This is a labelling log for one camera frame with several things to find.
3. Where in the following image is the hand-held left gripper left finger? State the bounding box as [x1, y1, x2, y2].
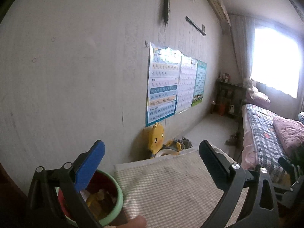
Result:
[25, 140, 105, 228]

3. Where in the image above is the bright window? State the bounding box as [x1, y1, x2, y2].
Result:
[249, 21, 300, 98]

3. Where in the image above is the pile of pink pillows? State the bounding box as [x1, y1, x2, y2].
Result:
[243, 78, 271, 108]

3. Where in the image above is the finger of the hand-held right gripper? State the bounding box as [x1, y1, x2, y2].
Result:
[278, 156, 300, 183]

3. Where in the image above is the green bin with red inside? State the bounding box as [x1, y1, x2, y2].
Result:
[56, 170, 124, 227]

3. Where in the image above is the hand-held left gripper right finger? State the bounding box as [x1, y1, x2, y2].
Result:
[199, 140, 280, 228]

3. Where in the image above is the beige air conditioner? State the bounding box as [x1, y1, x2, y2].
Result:
[206, 0, 231, 25]

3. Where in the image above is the yellow snack packet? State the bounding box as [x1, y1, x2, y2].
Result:
[85, 191, 107, 215]

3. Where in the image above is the pair of shoes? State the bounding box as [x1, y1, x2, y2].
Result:
[225, 133, 240, 146]

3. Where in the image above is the blue striped wall poster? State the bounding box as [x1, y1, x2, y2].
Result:
[145, 42, 182, 127]

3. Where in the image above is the beige curtain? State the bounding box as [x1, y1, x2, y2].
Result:
[229, 14, 256, 81]

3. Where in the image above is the pink quilt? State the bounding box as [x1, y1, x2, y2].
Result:
[273, 116, 304, 155]

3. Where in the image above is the dark hanging wall object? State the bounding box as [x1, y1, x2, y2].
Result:
[163, 0, 172, 25]

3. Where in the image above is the dark metal wall rail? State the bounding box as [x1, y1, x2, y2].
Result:
[186, 17, 206, 36]

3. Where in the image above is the dark storage shelf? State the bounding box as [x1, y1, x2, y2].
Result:
[216, 79, 246, 119]

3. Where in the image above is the bed with plaid sheet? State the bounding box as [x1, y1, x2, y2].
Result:
[240, 103, 304, 188]

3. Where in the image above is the striped beige tablecloth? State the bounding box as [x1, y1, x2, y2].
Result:
[113, 147, 252, 228]

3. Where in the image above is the yellow toy vehicle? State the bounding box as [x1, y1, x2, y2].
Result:
[154, 136, 193, 158]

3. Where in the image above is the white pink wall poster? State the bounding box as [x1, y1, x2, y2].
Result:
[177, 55, 198, 114]

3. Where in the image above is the teal grid wall poster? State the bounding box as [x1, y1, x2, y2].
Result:
[191, 60, 207, 107]

